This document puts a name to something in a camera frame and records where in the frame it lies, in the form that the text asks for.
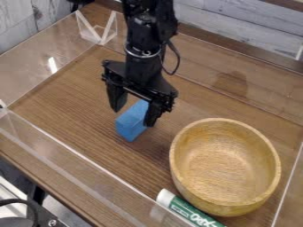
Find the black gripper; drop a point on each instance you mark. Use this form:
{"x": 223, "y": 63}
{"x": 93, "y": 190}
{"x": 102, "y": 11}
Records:
{"x": 138, "y": 77}

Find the blue rectangular block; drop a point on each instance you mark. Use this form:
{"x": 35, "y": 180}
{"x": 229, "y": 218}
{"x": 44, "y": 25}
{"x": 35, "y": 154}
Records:
{"x": 129, "y": 123}

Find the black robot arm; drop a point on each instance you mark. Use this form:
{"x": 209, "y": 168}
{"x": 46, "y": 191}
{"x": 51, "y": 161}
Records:
{"x": 151, "y": 26}

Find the brown wooden bowl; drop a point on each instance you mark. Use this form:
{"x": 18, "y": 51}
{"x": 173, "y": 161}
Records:
{"x": 226, "y": 166}

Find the green white marker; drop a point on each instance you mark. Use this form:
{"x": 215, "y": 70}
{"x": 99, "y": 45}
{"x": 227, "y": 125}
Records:
{"x": 181, "y": 207}

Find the clear acrylic corner bracket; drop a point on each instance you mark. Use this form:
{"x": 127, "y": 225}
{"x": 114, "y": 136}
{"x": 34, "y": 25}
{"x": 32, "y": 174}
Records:
{"x": 98, "y": 34}

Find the clear acrylic front wall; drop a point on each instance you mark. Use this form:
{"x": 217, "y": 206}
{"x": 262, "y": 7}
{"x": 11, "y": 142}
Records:
{"x": 98, "y": 195}

